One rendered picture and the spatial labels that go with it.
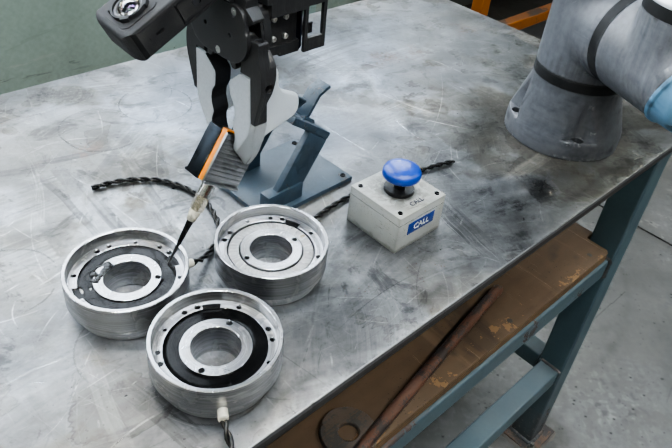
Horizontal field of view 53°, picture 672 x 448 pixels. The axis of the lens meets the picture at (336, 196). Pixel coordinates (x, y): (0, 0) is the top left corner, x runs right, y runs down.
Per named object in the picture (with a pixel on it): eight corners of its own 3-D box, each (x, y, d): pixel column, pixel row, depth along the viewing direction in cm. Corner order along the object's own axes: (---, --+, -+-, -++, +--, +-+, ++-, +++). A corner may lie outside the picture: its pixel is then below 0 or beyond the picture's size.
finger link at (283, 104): (309, 156, 59) (307, 55, 54) (256, 180, 55) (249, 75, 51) (286, 144, 61) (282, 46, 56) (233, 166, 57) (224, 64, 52)
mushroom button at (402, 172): (396, 221, 68) (404, 182, 65) (369, 202, 70) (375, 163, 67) (422, 207, 71) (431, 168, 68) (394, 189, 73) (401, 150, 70)
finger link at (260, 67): (279, 127, 53) (274, 17, 48) (264, 133, 52) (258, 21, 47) (242, 109, 56) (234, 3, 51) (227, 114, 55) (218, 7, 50)
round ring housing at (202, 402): (148, 328, 57) (145, 294, 55) (270, 315, 60) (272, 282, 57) (150, 435, 49) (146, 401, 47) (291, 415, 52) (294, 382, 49)
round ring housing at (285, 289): (293, 327, 59) (296, 294, 56) (192, 285, 62) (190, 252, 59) (342, 257, 67) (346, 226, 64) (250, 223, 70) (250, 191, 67)
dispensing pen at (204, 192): (141, 253, 59) (227, 81, 56) (176, 256, 62) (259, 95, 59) (154, 266, 57) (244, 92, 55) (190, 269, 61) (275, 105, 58)
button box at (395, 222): (394, 254, 68) (402, 217, 65) (346, 219, 72) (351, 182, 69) (445, 224, 73) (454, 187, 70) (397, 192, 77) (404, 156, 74)
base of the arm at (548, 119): (543, 93, 100) (562, 30, 94) (636, 138, 92) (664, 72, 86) (482, 122, 91) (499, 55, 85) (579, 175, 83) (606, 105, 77)
